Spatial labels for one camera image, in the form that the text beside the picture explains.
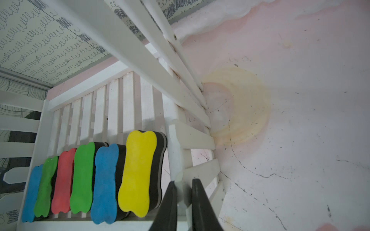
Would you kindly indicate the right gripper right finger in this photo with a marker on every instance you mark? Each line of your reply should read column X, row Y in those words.
column 203, row 215

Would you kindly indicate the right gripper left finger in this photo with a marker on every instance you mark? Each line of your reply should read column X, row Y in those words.
column 166, row 218

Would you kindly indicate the lower shelf yellow eraser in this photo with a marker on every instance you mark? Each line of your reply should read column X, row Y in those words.
column 140, row 190

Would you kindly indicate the lower shelf blue eraser inner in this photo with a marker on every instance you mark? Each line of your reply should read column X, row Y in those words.
column 109, row 166

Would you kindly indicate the shelf blue eraser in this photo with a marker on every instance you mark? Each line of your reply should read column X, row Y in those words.
column 109, row 166
column 28, row 214

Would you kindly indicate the lower shelf green eraser inner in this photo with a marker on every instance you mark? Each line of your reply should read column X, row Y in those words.
column 83, row 177

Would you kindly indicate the shelf green eraser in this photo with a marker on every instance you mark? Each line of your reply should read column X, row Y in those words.
column 45, row 192
column 83, row 177

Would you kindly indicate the lower shelf red eraser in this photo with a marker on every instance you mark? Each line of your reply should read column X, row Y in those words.
column 64, row 181

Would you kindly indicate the lower shelf green eraser outer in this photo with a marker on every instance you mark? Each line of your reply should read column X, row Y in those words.
column 45, row 192

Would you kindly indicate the lower shelf blue eraser outer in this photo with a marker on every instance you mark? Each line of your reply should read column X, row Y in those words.
column 28, row 214

